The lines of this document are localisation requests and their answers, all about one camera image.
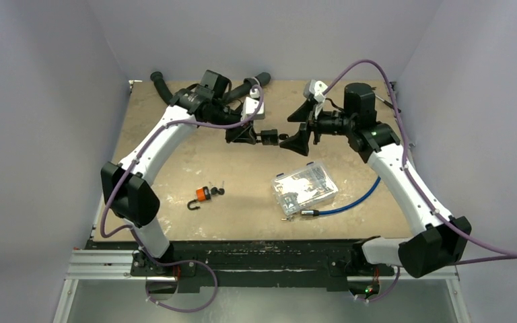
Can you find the clear plastic parts box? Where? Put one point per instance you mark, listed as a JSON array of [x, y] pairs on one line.
[[301, 189]]

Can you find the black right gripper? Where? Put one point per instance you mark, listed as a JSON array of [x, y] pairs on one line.
[[310, 124]]

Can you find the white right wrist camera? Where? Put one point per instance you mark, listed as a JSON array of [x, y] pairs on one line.
[[315, 94]]

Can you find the black aluminium base frame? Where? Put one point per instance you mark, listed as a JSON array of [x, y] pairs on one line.
[[334, 265]]

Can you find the orange padlock with keys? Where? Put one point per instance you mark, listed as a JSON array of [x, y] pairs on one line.
[[205, 194]]

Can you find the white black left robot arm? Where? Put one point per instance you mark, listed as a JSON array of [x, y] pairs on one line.
[[129, 200]]

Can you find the black padlock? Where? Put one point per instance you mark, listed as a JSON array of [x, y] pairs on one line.
[[268, 137]]

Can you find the small hammer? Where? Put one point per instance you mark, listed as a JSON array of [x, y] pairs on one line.
[[385, 101]]

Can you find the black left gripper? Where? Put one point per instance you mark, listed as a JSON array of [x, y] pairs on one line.
[[243, 134]]

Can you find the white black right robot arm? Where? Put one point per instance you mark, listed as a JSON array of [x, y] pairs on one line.
[[438, 236]]

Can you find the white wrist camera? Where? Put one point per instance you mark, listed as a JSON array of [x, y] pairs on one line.
[[253, 108], [315, 94]]

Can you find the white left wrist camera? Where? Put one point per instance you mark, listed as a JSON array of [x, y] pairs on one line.
[[253, 108]]

